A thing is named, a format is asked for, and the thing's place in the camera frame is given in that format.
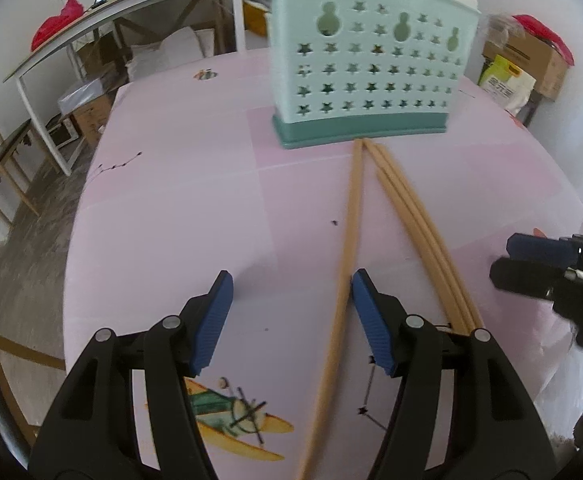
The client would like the wooden chair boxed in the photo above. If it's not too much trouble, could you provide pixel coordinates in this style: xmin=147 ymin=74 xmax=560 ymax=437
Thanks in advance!
xmin=0 ymin=104 xmax=42 ymax=221

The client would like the silver white box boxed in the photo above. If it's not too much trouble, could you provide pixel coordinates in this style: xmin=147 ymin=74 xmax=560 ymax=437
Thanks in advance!
xmin=57 ymin=80 xmax=117 ymax=116

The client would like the white sack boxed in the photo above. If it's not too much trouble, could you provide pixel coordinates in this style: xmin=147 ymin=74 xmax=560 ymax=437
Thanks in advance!
xmin=126 ymin=27 xmax=217 ymax=81

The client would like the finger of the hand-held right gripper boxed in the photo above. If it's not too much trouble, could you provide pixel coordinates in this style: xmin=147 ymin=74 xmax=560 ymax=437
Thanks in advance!
xmin=490 ymin=256 xmax=567 ymax=301
xmin=506 ymin=232 xmax=579 ymax=263

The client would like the red plastic bag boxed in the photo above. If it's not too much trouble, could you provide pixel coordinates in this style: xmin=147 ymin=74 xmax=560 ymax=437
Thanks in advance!
xmin=32 ymin=0 xmax=84 ymax=52

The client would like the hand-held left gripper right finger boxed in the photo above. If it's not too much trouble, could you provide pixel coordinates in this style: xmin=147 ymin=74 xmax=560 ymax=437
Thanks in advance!
xmin=350 ymin=268 xmax=558 ymax=480

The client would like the pink printed tablecloth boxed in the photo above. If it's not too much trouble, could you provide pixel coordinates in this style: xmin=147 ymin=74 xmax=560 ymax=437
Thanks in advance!
xmin=64 ymin=47 xmax=583 ymax=480

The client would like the white desk with wooden top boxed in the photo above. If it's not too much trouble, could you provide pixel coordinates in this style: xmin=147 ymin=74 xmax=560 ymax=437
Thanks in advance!
xmin=4 ymin=0 xmax=247 ymax=176

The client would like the yellow and white bag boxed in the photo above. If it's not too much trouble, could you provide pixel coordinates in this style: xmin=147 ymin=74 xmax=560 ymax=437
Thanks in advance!
xmin=477 ymin=54 xmax=537 ymax=116

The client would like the large cardboard box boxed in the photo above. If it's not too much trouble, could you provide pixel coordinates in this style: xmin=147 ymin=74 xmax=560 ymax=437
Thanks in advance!
xmin=481 ymin=35 xmax=569 ymax=100

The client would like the mint green utensil basket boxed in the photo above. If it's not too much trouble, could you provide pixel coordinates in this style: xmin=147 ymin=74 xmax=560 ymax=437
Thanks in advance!
xmin=270 ymin=0 xmax=482 ymax=151

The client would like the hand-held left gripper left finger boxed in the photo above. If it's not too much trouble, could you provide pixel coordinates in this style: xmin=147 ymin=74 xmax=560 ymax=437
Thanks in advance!
xmin=28 ymin=270 xmax=234 ymax=480

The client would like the long wooden chopstick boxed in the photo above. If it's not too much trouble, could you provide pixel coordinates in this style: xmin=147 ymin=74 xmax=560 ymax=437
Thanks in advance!
xmin=297 ymin=139 xmax=365 ymax=480
xmin=371 ymin=144 xmax=475 ymax=336
xmin=377 ymin=146 xmax=485 ymax=335
xmin=363 ymin=139 xmax=465 ymax=336

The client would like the small white oven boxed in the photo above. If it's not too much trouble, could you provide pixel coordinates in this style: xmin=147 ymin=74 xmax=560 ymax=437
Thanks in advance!
xmin=46 ymin=115 xmax=79 ymax=148

